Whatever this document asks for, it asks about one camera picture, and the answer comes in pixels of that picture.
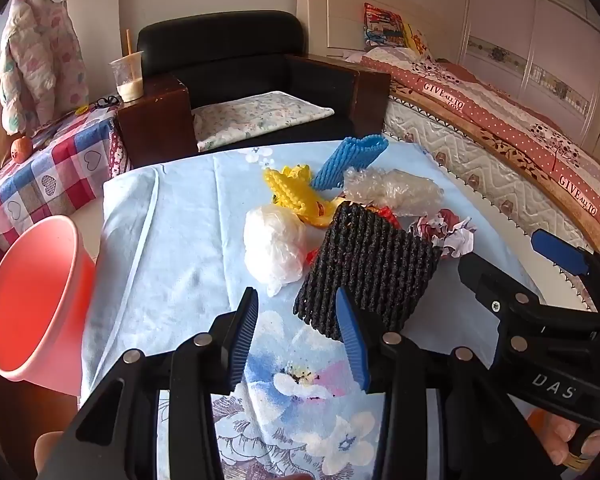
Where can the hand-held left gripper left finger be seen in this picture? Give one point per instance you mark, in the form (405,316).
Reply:
(245,335)

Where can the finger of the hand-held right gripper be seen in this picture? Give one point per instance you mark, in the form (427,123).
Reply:
(490,285)
(560,255)

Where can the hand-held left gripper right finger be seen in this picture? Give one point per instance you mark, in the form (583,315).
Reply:
(352,340)

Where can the printed paper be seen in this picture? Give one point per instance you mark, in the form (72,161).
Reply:
(450,235)

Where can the black foam net sleeve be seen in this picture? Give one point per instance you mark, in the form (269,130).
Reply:
(370,260)

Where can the white plastic bag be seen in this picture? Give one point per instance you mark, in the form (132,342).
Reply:
(275,245)

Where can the red snack wrapper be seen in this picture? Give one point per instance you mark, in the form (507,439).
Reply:
(387,216)

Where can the clear bubble wrap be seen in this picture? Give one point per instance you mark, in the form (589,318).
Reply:
(395,190)

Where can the yellow foam net sleeve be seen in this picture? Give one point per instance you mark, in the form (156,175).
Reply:
(290,190)

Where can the blue foam net sleeve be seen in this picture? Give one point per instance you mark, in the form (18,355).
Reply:
(347,160)

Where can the pink plastic bucket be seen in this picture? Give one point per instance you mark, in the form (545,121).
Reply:
(30,300)

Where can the person's right hand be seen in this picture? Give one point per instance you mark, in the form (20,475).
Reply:
(555,440)

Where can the person's left hand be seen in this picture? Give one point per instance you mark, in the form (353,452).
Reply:
(50,452)

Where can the light blue floral sheet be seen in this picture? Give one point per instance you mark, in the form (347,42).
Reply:
(190,210)

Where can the quilted mattress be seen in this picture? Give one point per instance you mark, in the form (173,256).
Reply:
(455,150)

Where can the bed with patterned bedding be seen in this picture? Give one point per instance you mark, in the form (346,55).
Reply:
(480,95)

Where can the floral seat cushion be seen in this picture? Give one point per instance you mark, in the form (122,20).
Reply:
(260,115)

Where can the white wardrobe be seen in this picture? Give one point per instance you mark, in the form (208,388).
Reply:
(530,35)

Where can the yellow printed pillow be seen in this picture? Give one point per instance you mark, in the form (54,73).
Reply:
(416,37)

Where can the checkered tablecloth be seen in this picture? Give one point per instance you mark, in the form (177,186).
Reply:
(55,160)

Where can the black eyeglasses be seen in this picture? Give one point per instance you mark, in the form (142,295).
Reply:
(100,104)

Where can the black armchair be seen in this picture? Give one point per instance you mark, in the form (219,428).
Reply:
(220,60)

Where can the colourful printed pillow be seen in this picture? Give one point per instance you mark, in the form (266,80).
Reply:
(385,27)

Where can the plastic cup with milky drink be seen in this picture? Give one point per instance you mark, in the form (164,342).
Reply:
(129,80)

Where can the red apple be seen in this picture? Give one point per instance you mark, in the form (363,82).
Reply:
(21,149)

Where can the cream bed headboard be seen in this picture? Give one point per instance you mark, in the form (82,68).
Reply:
(340,10)

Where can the pastel puffy jacket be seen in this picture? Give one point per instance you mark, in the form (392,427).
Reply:
(35,60)

